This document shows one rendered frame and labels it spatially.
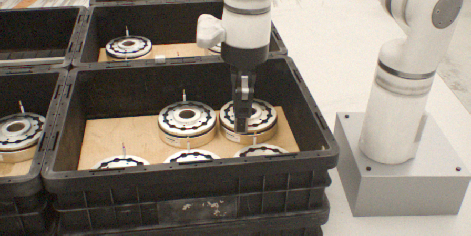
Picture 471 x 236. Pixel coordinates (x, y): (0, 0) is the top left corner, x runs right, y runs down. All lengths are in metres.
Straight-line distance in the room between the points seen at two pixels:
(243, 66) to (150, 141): 0.23
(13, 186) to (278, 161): 0.34
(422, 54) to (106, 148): 0.53
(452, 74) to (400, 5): 2.27
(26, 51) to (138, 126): 0.43
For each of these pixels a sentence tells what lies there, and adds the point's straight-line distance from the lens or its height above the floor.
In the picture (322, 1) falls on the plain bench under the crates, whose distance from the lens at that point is 1.83.
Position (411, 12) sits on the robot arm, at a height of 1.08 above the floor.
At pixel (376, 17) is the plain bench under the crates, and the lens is 1.73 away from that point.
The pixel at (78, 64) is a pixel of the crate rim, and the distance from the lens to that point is 0.91.
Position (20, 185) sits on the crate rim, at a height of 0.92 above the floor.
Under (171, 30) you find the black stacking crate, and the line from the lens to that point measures 1.17.
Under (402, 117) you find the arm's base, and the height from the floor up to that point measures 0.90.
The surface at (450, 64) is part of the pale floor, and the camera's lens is 3.12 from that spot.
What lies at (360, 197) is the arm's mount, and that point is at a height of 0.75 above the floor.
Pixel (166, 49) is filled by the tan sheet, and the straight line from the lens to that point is 1.16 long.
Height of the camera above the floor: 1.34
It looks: 33 degrees down
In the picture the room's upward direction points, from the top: straight up
